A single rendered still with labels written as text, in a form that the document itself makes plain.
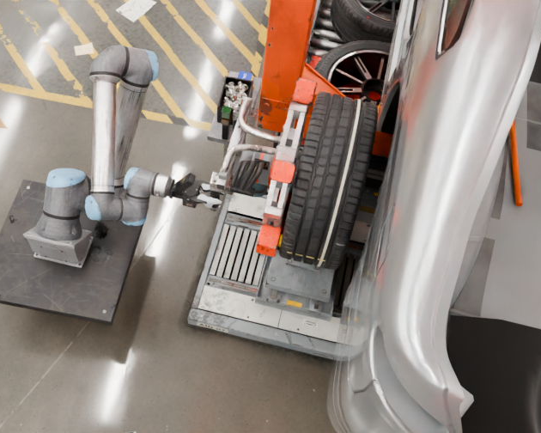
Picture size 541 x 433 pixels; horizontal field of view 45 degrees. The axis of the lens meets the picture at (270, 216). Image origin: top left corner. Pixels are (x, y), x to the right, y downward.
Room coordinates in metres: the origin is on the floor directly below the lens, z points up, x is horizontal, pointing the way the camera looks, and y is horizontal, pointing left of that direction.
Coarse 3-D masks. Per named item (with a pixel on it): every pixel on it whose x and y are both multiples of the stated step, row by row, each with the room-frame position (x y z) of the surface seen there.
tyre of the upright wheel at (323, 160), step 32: (320, 96) 1.61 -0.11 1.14; (320, 128) 1.43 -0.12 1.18; (352, 128) 1.45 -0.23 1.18; (320, 160) 1.32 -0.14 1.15; (352, 160) 1.33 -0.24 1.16; (320, 192) 1.23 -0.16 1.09; (352, 192) 1.24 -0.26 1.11; (288, 224) 1.15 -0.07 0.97; (320, 224) 1.15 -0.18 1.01; (352, 224) 1.16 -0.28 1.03; (288, 256) 1.13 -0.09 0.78; (320, 256) 1.11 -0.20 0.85
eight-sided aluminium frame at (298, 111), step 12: (300, 108) 1.55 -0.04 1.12; (288, 120) 1.49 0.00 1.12; (300, 120) 1.50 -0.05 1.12; (288, 132) 1.43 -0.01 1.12; (300, 132) 1.44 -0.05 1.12; (300, 144) 1.68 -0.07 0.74; (276, 156) 1.33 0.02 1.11; (288, 156) 1.34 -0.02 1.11; (276, 192) 1.50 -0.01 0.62; (288, 192) 1.51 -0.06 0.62; (264, 204) 1.21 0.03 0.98; (276, 204) 1.22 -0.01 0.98; (264, 216) 1.19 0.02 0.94; (276, 216) 1.19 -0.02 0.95
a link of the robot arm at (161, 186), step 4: (160, 176) 1.33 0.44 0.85; (164, 176) 1.34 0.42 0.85; (168, 176) 1.34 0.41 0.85; (156, 180) 1.31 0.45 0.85; (160, 180) 1.31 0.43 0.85; (164, 180) 1.32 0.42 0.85; (168, 180) 1.33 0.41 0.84; (156, 184) 1.30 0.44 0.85; (160, 184) 1.30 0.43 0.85; (164, 184) 1.30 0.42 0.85; (156, 188) 1.29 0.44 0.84; (160, 188) 1.29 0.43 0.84; (164, 188) 1.29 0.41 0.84; (156, 192) 1.28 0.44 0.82; (160, 192) 1.28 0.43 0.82; (164, 192) 1.28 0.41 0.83; (156, 196) 1.27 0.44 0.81; (160, 196) 1.28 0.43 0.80; (164, 196) 1.28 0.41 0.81
